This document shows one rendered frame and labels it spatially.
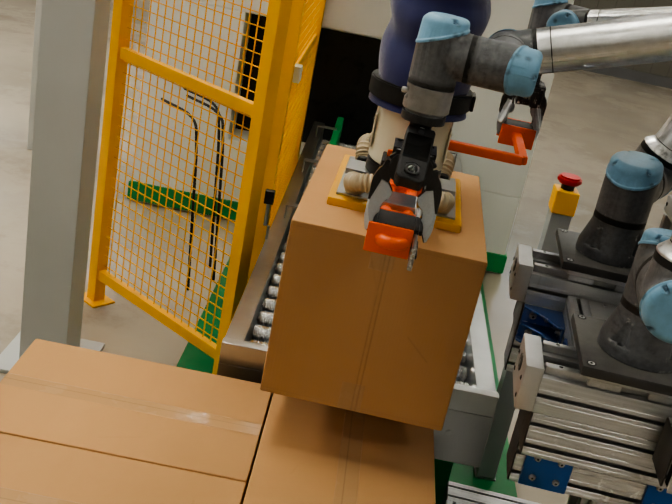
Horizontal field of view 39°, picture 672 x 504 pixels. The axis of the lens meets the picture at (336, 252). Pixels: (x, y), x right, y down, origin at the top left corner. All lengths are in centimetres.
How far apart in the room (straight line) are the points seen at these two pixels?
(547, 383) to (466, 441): 75
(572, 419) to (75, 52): 185
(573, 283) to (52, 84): 166
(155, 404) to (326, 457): 41
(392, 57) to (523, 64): 60
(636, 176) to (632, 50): 59
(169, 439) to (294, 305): 41
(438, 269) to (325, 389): 37
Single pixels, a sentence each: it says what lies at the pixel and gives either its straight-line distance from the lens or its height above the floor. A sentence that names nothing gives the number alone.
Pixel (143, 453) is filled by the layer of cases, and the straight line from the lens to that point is 207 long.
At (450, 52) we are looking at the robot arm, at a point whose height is 151.
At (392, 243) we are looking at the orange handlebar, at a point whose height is 121.
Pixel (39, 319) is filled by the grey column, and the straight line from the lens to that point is 330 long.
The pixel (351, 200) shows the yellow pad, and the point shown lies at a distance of 202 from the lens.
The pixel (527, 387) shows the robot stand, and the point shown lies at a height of 95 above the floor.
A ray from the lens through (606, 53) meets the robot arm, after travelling 160.
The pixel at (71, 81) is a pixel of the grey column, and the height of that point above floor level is 100.
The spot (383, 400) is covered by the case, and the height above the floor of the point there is 72.
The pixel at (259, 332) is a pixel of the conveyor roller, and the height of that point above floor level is 54.
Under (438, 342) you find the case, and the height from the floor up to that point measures 88.
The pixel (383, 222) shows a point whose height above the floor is 123.
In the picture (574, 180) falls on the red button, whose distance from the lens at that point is 280.
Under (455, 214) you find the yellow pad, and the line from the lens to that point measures 208.
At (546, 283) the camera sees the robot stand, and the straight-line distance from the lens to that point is 220.
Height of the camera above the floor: 174
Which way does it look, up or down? 22 degrees down
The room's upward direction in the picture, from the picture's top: 11 degrees clockwise
